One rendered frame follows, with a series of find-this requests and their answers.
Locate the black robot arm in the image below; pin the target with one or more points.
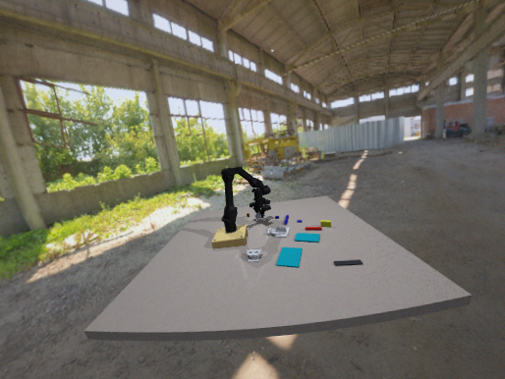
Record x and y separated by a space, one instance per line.
230 211

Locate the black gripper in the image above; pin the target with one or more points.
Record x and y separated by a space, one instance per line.
259 204

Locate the dark grey flat bar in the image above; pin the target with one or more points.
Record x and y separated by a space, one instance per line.
351 262

